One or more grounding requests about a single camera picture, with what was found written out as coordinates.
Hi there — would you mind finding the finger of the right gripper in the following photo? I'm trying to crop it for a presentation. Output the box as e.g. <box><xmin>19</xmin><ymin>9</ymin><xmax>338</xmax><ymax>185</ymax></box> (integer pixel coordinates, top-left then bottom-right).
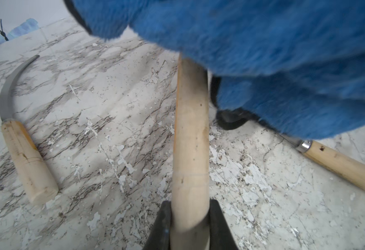
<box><xmin>210</xmin><ymin>76</ymin><xmax>254</xmax><ymax>130</ymax></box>

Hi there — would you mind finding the blue rag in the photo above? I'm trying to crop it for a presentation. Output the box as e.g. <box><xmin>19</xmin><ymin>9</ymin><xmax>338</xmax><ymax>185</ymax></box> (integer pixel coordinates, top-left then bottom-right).
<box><xmin>65</xmin><ymin>1</ymin><xmax>365</xmax><ymax>139</ymax></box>

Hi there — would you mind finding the sickle wooden handle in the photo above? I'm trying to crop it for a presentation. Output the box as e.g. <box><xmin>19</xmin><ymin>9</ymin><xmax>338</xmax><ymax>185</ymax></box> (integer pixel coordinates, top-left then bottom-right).
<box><xmin>170</xmin><ymin>55</ymin><xmax>210</xmax><ymax>250</ymax></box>
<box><xmin>276</xmin><ymin>132</ymin><xmax>365</xmax><ymax>201</ymax></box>
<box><xmin>0</xmin><ymin>54</ymin><xmax>60</xmax><ymax>206</ymax></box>

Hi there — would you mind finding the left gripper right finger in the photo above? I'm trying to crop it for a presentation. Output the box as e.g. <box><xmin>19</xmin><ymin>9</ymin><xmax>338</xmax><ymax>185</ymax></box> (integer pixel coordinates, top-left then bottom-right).
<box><xmin>209</xmin><ymin>199</ymin><xmax>238</xmax><ymax>250</ymax></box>

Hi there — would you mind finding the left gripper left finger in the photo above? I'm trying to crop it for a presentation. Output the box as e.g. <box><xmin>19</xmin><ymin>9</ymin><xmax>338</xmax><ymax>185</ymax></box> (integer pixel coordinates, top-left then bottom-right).
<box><xmin>143</xmin><ymin>201</ymin><xmax>172</xmax><ymax>250</ymax></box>

